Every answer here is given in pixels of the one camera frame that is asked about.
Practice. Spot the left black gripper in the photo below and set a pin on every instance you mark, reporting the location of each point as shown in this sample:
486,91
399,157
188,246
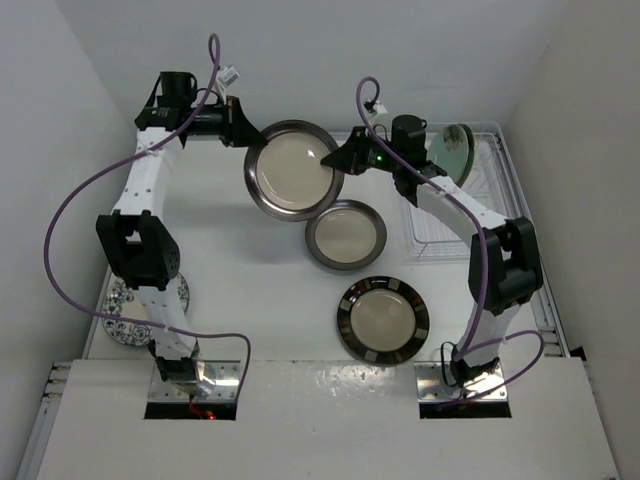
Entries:
237,131

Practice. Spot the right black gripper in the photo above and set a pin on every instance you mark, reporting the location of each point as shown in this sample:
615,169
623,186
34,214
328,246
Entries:
351,157

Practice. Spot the grey rim cream plate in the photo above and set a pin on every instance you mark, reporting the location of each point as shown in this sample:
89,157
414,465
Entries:
285,177
349,236

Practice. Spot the small teal flower plate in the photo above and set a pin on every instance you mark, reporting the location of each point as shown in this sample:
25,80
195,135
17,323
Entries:
453,150

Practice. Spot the blue floral white plate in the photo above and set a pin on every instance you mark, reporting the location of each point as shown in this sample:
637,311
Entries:
122,301

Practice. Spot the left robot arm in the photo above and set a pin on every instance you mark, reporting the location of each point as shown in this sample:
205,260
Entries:
138,246

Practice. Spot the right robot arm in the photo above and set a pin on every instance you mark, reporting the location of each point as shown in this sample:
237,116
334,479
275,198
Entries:
429,172

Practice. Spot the black patterned rim plate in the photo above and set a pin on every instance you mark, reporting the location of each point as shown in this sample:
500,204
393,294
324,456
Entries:
382,320

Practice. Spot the white front cover board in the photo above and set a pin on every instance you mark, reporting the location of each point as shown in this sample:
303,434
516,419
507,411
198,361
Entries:
321,420

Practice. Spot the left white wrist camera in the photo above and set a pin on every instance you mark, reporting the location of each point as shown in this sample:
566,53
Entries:
225,77

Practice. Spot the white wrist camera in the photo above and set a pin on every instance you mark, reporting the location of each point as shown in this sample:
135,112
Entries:
225,77
374,110

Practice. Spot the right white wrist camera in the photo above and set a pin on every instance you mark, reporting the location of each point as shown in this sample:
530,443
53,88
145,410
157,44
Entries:
374,110

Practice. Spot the white wire dish rack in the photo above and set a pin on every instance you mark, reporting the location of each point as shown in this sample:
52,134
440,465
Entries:
491,183

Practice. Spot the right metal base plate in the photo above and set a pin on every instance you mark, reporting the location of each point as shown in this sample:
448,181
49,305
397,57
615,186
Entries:
432,389

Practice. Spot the metal base plate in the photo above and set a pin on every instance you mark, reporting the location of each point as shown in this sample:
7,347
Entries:
214,382
432,389

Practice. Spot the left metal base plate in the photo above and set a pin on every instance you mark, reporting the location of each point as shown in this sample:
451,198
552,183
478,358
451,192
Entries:
214,382

